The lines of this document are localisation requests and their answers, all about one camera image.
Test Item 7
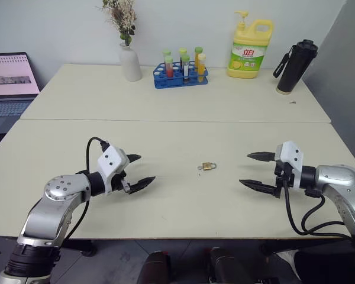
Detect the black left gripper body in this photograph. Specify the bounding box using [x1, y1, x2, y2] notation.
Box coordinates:
[111, 149, 132, 195]

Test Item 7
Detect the blue test tube rack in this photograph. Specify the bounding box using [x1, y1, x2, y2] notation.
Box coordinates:
[152, 60, 209, 90]

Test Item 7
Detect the open laptop with pink screen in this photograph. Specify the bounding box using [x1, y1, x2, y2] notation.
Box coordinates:
[0, 52, 41, 158]

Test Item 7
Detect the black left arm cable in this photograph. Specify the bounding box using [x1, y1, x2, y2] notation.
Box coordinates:
[65, 137, 111, 240]

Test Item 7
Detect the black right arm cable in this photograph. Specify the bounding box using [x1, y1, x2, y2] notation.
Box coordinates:
[282, 177, 347, 237]

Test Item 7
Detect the test tube with white label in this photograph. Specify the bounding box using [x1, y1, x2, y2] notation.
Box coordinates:
[181, 54, 191, 82]

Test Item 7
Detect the test tube with orange liquid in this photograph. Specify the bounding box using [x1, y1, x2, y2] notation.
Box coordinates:
[193, 46, 203, 69]

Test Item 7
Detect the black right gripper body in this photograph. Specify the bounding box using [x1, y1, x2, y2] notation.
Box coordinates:
[273, 159, 295, 199]

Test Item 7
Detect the white ceramic vase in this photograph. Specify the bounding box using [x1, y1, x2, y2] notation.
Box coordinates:
[118, 42, 143, 82]

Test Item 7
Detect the cream-capped tube with yellow liquid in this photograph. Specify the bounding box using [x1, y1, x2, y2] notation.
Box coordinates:
[197, 53, 207, 83]

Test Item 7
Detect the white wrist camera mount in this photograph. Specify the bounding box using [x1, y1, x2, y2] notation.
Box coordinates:
[275, 140, 306, 190]
[96, 146, 130, 196]

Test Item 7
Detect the dark rounded shape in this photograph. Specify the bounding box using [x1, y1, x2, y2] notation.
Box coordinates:
[135, 250, 173, 284]
[208, 246, 257, 284]

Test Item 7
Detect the dried flower bouquet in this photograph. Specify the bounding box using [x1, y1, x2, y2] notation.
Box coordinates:
[101, 0, 137, 47]

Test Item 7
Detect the yellow detergent pump bottle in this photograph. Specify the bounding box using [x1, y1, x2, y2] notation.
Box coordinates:
[227, 10, 275, 79]

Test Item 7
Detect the test tube with red liquid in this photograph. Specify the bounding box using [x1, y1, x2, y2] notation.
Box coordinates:
[163, 49, 175, 79]

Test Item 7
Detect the test tube with dark liquid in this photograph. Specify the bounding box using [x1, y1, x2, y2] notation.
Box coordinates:
[178, 47, 188, 69]

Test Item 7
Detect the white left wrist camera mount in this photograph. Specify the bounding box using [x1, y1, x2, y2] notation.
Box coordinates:
[96, 146, 130, 196]

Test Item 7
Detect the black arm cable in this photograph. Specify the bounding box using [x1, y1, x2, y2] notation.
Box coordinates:
[65, 137, 111, 240]
[282, 177, 347, 237]

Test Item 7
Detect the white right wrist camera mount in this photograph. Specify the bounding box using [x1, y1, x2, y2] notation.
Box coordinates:
[275, 140, 306, 190]

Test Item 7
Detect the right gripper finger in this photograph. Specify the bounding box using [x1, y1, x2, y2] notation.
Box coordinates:
[238, 178, 276, 196]
[246, 151, 277, 163]

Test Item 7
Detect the black tumbler with strap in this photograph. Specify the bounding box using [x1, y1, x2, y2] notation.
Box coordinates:
[272, 38, 319, 95]

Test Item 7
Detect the grey partition panel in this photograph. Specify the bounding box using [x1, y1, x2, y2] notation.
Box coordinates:
[301, 0, 355, 178]

